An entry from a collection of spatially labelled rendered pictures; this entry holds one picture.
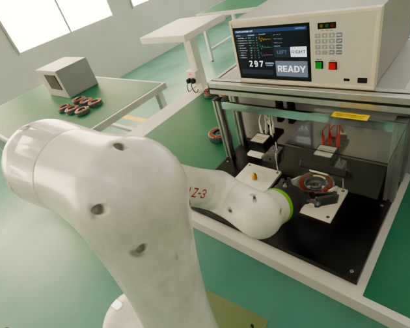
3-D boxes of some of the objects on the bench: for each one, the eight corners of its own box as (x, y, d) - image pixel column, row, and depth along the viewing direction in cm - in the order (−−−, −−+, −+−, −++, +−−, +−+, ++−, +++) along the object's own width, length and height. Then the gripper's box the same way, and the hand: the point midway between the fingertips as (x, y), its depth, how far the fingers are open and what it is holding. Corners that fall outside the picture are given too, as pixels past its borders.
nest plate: (261, 199, 104) (261, 196, 103) (228, 187, 113) (228, 185, 113) (282, 174, 112) (281, 171, 111) (249, 164, 121) (248, 162, 121)
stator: (222, 145, 141) (221, 138, 139) (205, 141, 148) (203, 135, 146) (235, 133, 148) (233, 126, 145) (217, 129, 154) (216, 123, 152)
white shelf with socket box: (205, 114, 173) (183, 35, 146) (164, 107, 196) (139, 38, 169) (239, 88, 191) (224, 13, 164) (198, 84, 214) (179, 18, 187)
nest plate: (330, 223, 89) (330, 220, 88) (285, 207, 98) (285, 205, 98) (347, 192, 97) (348, 189, 96) (304, 180, 106) (304, 177, 105)
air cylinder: (278, 164, 117) (277, 153, 113) (262, 161, 121) (260, 150, 118) (284, 157, 119) (283, 146, 116) (269, 153, 124) (267, 143, 121)
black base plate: (356, 285, 75) (356, 280, 74) (183, 205, 115) (181, 202, 114) (404, 174, 99) (405, 170, 98) (248, 140, 139) (247, 136, 138)
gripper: (248, 200, 87) (283, 185, 103) (327, 229, 72) (353, 207, 88) (251, 176, 85) (286, 165, 101) (333, 201, 70) (358, 183, 86)
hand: (315, 185), depth 93 cm, fingers closed on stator, 11 cm apart
